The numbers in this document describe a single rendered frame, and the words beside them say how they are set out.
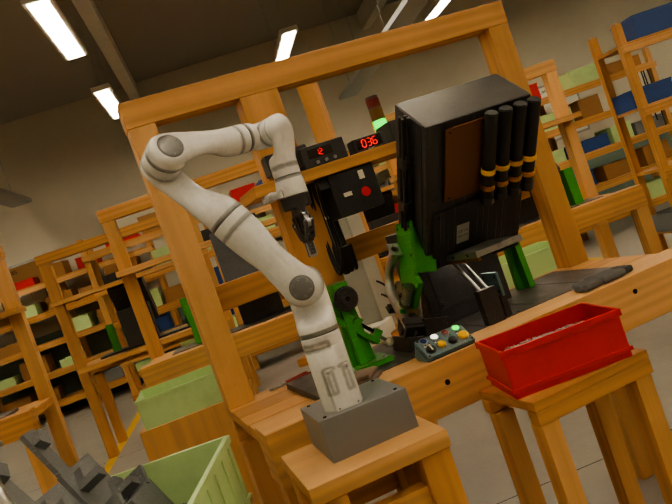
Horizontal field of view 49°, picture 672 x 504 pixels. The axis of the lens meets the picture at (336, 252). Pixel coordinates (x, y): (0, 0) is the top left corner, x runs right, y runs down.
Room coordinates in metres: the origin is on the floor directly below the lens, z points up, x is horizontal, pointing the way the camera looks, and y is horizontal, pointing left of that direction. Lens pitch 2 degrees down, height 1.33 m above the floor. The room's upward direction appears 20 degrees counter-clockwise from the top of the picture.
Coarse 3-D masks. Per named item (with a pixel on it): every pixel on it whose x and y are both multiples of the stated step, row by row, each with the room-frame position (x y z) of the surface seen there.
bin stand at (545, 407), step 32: (640, 352) 1.77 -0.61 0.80; (576, 384) 1.71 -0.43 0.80; (608, 384) 1.73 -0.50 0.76; (640, 384) 1.77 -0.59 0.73; (512, 416) 1.88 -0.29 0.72; (544, 416) 1.68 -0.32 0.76; (608, 416) 1.96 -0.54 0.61; (640, 416) 1.79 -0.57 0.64; (512, 448) 1.87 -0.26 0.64; (544, 448) 1.70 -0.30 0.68; (608, 448) 1.96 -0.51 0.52; (576, 480) 1.69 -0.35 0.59
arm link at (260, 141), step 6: (264, 120) 1.84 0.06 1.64; (246, 126) 1.78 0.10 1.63; (252, 126) 1.78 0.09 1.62; (258, 126) 1.85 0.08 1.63; (252, 132) 1.77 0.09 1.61; (258, 132) 1.79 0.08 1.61; (264, 132) 1.82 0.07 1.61; (252, 138) 1.77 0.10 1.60; (258, 138) 1.79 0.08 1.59; (264, 138) 1.84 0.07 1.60; (252, 144) 1.78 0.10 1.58; (258, 144) 1.80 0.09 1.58; (264, 144) 1.85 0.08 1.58; (270, 144) 1.85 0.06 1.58; (252, 150) 1.80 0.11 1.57
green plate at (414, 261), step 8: (400, 224) 2.32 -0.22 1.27; (408, 224) 2.26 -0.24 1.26; (400, 232) 2.32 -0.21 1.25; (408, 232) 2.26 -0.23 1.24; (400, 240) 2.32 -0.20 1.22; (408, 240) 2.26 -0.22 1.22; (416, 240) 2.26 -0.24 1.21; (400, 248) 2.33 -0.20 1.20; (408, 248) 2.27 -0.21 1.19; (416, 248) 2.26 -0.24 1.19; (400, 256) 2.33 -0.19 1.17; (408, 256) 2.27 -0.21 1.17; (416, 256) 2.25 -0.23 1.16; (424, 256) 2.26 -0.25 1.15; (432, 256) 2.27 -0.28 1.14; (400, 264) 2.34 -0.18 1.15; (408, 264) 2.27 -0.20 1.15; (416, 264) 2.24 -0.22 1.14; (424, 264) 2.26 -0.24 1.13; (432, 264) 2.27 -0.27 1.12; (400, 272) 2.34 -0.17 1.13; (408, 272) 2.28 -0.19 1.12; (416, 272) 2.24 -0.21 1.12; (408, 280) 2.28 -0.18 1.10
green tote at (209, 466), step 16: (192, 448) 1.69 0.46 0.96; (208, 448) 1.69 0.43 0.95; (224, 448) 1.62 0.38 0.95; (144, 464) 1.70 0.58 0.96; (160, 464) 1.69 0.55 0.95; (176, 464) 1.69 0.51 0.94; (192, 464) 1.69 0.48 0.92; (208, 464) 1.69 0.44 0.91; (224, 464) 1.59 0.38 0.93; (160, 480) 1.69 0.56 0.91; (176, 480) 1.69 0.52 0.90; (192, 480) 1.69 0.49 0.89; (208, 480) 1.41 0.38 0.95; (224, 480) 1.54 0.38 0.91; (240, 480) 1.67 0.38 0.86; (176, 496) 1.69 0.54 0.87; (192, 496) 1.32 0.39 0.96; (208, 496) 1.39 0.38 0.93; (224, 496) 1.50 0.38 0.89; (240, 496) 1.62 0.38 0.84
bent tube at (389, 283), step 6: (390, 246) 2.33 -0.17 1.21; (396, 246) 2.33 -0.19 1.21; (390, 252) 2.30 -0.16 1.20; (396, 252) 2.31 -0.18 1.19; (390, 258) 2.33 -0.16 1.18; (396, 258) 2.33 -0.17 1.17; (390, 264) 2.34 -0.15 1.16; (390, 270) 2.36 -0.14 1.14; (384, 276) 2.38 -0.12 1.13; (390, 276) 2.36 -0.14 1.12; (390, 282) 2.37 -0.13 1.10; (390, 288) 2.36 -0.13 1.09; (390, 294) 2.35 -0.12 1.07; (396, 294) 2.36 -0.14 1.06; (390, 300) 2.34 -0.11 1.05; (396, 300) 2.32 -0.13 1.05; (396, 306) 2.31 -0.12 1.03; (396, 312) 2.30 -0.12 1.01; (402, 324) 2.26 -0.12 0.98
